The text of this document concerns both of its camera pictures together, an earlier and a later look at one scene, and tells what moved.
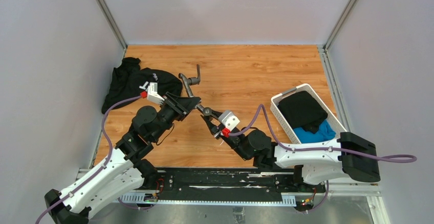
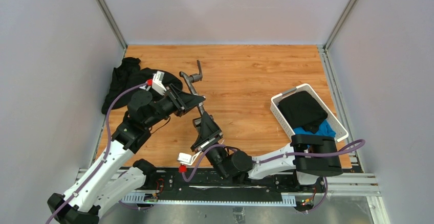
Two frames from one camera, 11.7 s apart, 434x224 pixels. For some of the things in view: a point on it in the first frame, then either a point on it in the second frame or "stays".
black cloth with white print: x=130 y=81 stays
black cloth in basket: x=303 y=111 stays
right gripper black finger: x=213 y=124 -> x=207 y=128
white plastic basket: x=274 y=101 stays
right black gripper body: x=233 y=140 -> x=210 y=141
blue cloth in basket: x=324 y=132 stays
